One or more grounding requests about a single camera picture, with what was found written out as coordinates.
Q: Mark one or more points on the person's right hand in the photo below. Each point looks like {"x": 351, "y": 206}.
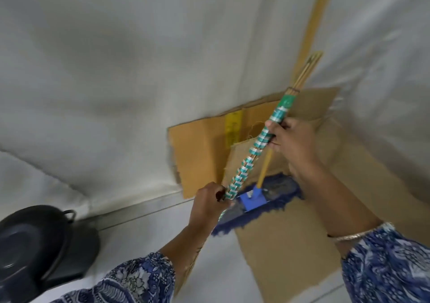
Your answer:
{"x": 299, "y": 141}

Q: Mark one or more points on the person's left hand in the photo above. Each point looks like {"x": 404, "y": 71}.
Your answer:
{"x": 206, "y": 208}

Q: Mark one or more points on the person's left forearm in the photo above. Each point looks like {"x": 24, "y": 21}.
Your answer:
{"x": 144, "y": 279}

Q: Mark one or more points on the person's right forearm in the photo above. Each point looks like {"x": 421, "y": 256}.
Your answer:
{"x": 369, "y": 266}

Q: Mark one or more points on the small cardboard box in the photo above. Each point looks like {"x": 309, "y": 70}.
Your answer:
{"x": 198, "y": 151}

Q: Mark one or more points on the large cardboard box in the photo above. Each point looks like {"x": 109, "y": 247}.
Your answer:
{"x": 289, "y": 252}

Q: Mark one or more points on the silver wrist bangle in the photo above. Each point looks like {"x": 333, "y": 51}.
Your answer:
{"x": 356, "y": 235}

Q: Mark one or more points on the black trash bin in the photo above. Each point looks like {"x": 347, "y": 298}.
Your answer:
{"x": 37, "y": 249}

